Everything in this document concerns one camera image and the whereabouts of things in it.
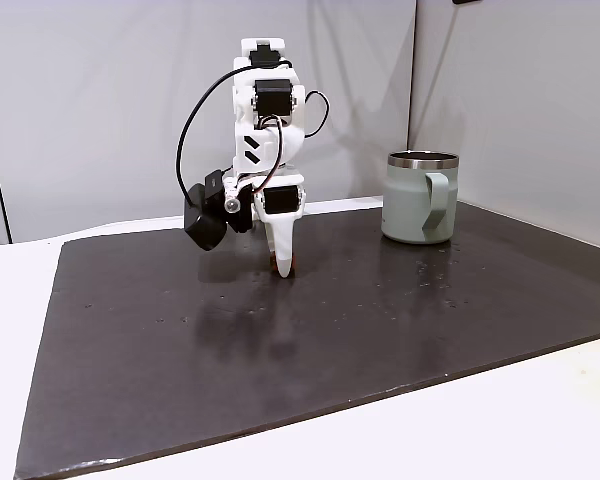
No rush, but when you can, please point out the small red-brown cube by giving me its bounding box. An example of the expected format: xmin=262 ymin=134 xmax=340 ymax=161
xmin=269 ymin=253 xmax=300 ymax=277

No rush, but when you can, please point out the short black motor cable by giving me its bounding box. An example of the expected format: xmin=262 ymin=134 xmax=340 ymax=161
xmin=303 ymin=90 xmax=331 ymax=139

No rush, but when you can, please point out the black camera box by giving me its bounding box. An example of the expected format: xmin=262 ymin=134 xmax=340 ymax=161
xmin=181 ymin=169 xmax=254 ymax=253

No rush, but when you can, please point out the large black table mat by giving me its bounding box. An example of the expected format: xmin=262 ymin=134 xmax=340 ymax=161
xmin=13 ymin=199 xmax=600 ymax=480

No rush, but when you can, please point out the sage green steel mug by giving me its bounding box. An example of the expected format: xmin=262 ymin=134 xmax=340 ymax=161
xmin=380 ymin=151 xmax=461 ymax=246

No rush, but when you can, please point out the long black camera cable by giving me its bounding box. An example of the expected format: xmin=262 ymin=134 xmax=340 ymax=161
xmin=175 ymin=60 xmax=294 ymax=202

